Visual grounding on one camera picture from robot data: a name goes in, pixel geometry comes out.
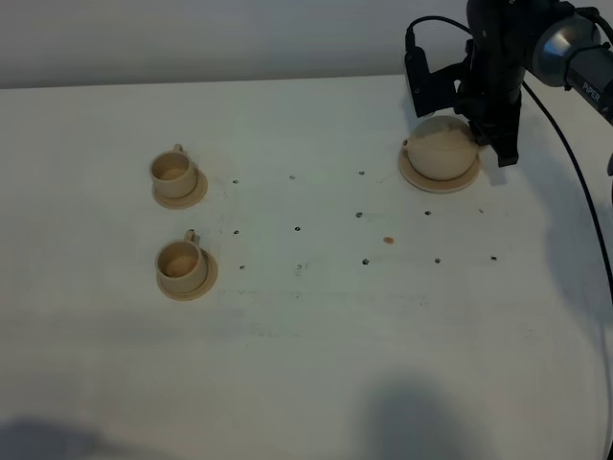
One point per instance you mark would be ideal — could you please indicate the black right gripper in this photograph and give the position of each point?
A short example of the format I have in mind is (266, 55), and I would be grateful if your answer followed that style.
(508, 40)

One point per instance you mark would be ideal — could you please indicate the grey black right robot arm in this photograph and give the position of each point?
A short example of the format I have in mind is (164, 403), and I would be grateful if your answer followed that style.
(555, 41)

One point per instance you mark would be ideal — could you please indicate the beige brown teapot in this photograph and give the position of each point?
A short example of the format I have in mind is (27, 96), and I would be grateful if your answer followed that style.
(441, 148)

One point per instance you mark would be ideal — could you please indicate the beige near teacup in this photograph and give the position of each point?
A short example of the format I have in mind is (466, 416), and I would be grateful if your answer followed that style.
(180, 265)

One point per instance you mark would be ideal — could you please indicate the beige far teacup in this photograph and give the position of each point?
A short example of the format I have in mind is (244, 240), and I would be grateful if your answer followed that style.
(173, 173)

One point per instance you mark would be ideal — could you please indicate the beige near saucer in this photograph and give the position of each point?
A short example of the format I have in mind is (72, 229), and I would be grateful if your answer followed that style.
(207, 284)

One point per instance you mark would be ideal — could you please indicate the beige teacup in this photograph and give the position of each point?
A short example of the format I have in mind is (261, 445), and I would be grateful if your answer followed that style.
(180, 265)
(173, 173)

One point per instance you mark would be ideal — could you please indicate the beige far saucer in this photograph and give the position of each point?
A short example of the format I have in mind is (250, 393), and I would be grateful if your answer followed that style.
(187, 201)

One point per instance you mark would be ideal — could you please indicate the beige teapot saucer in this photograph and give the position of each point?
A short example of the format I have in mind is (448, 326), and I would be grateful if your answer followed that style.
(425, 184)

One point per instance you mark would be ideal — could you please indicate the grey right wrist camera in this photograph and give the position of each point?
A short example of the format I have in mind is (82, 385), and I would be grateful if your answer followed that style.
(431, 92)

